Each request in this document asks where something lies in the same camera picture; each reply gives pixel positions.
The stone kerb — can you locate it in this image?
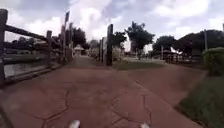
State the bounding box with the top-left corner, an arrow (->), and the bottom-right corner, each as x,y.
0,63 -> 64,88

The robot's own part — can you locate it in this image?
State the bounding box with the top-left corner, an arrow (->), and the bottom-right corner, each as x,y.
139,122 -> 151,128
68,119 -> 82,128

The grass strip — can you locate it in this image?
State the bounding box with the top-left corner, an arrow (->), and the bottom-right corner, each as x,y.
174,74 -> 224,128

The row of trees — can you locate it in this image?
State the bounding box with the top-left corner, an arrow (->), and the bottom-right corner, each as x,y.
13,20 -> 224,61

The trimmed green bush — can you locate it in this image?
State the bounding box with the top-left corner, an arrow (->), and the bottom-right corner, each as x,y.
202,46 -> 224,77

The low fence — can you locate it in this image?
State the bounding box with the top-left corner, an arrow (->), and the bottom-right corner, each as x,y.
159,49 -> 204,65

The red paved path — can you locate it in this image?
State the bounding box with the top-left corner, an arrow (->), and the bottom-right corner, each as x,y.
0,54 -> 209,128

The grass patch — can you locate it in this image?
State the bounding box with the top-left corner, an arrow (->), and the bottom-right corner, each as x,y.
112,59 -> 166,71

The water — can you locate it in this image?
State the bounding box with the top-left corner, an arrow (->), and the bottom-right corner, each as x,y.
3,61 -> 51,78

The small shelter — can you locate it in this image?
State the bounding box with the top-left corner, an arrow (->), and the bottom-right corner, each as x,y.
73,44 -> 86,57

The dark wooden fence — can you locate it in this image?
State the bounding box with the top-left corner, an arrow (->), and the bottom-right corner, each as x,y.
0,8 -> 75,84

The pole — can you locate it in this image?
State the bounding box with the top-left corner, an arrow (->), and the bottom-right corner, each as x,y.
203,29 -> 209,51

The wooden post railing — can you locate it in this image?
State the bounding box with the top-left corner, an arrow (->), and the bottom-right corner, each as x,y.
98,23 -> 115,67

